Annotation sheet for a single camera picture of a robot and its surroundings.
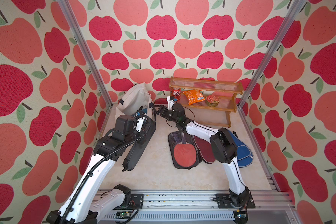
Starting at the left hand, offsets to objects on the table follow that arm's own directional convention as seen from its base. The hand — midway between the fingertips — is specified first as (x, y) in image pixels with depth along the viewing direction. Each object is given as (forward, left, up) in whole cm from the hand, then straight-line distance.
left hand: (145, 131), depth 69 cm
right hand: (+22, -3, -6) cm, 23 cm away
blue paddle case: (-2, -60, -23) cm, 65 cm away
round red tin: (+33, -43, -9) cm, 56 cm away
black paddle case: (-7, +3, -2) cm, 8 cm away
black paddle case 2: (+1, -23, -26) cm, 35 cm away
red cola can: (+36, -17, -4) cm, 40 cm away
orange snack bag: (+37, -30, -8) cm, 48 cm away
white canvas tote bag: (+43, +13, -15) cm, 47 cm away
